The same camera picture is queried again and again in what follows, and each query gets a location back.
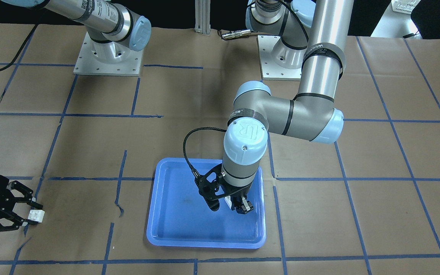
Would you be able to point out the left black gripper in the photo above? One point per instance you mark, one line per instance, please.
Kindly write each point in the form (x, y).
(241, 192)

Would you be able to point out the white block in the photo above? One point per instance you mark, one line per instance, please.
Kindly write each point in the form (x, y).
(36, 215)
(229, 202)

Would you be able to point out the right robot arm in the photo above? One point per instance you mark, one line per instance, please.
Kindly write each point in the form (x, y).
(117, 36)

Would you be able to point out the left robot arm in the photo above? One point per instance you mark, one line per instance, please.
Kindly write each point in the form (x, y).
(314, 35)

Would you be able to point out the blue plastic tray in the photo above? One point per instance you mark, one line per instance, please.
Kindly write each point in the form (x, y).
(180, 217)

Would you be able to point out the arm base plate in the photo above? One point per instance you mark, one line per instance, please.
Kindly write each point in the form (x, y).
(107, 59)
(279, 62)

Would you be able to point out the metal cable connector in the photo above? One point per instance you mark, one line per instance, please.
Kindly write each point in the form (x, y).
(234, 34)

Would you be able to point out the rear aluminium frame post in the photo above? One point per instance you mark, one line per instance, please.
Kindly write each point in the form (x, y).
(202, 10)

